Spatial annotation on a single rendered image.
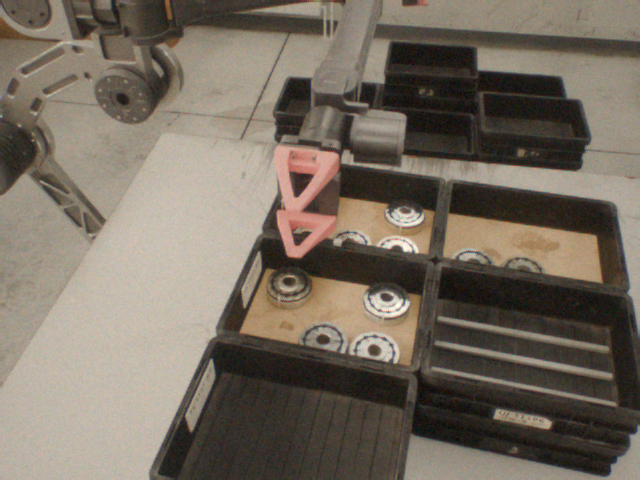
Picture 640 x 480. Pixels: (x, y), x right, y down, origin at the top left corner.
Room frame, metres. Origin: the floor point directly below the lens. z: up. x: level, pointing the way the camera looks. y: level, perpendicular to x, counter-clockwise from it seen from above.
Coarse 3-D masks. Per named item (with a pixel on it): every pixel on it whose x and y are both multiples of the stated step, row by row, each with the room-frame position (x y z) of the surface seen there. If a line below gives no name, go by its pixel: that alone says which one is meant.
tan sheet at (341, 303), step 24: (264, 288) 0.95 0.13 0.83; (312, 288) 0.94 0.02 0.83; (336, 288) 0.95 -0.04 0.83; (360, 288) 0.95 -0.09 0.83; (264, 312) 0.87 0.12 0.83; (288, 312) 0.87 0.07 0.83; (312, 312) 0.87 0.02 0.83; (336, 312) 0.87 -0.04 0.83; (360, 312) 0.87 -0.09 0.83; (264, 336) 0.81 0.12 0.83; (288, 336) 0.81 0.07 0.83; (408, 336) 0.81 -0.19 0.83; (408, 360) 0.75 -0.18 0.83
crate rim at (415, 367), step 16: (256, 240) 1.00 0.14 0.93; (384, 256) 0.95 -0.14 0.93; (400, 256) 0.95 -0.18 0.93; (432, 272) 0.90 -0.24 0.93; (240, 288) 0.86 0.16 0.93; (224, 320) 0.77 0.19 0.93; (240, 336) 0.73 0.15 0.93; (256, 336) 0.73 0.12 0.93; (416, 336) 0.73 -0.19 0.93; (320, 352) 0.69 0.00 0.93; (336, 352) 0.69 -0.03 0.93; (416, 352) 0.69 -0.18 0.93; (400, 368) 0.66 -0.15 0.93; (416, 368) 0.66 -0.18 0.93
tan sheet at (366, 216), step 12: (348, 204) 1.24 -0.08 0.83; (360, 204) 1.24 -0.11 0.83; (372, 204) 1.24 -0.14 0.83; (384, 204) 1.24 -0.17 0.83; (348, 216) 1.20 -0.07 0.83; (360, 216) 1.20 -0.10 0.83; (372, 216) 1.20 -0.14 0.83; (432, 216) 1.20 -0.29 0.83; (336, 228) 1.15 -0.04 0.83; (348, 228) 1.15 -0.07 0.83; (360, 228) 1.15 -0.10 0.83; (372, 228) 1.15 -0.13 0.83; (384, 228) 1.15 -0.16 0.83; (372, 240) 1.11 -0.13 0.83; (420, 240) 1.11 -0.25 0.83; (420, 252) 1.06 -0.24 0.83
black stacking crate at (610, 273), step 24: (456, 192) 1.21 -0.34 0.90; (480, 192) 1.19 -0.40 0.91; (504, 192) 1.18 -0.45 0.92; (480, 216) 1.19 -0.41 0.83; (504, 216) 1.18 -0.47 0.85; (528, 216) 1.16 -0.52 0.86; (552, 216) 1.15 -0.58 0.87; (576, 216) 1.14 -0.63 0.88; (600, 216) 1.13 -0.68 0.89; (600, 240) 1.09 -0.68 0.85; (600, 264) 1.02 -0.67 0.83
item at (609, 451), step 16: (416, 416) 0.66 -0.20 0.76; (432, 416) 0.64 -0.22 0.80; (448, 416) 0.63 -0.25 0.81; (464, 416) 0.62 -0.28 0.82; (416, 432) 0.65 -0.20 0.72; (432, 432) 0.65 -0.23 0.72; (448, 432) 0.64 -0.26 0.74; (464, 432) 0.63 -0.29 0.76; (480, 432) 0.62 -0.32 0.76; (496, 432) 0.62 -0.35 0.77; (512, 432) 0.60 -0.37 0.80; (528, 432) 0.59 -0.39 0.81; (480, 448) 0.62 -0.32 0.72; (496, 448) 0.61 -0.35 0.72; (512, 448) 0.60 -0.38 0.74; (528, 448) 0.60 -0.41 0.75; (544, 448) 0.59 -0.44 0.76; (560, 448) 0.59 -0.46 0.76; (576, 448) 0.58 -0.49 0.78; (592, 448) 0.57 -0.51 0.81; (608, 448) 0.56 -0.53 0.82; (560, 464) 0.58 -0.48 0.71; (576, 464) 0.58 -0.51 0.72; (592, 464) 0.57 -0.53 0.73; (608, 464) 0.57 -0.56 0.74
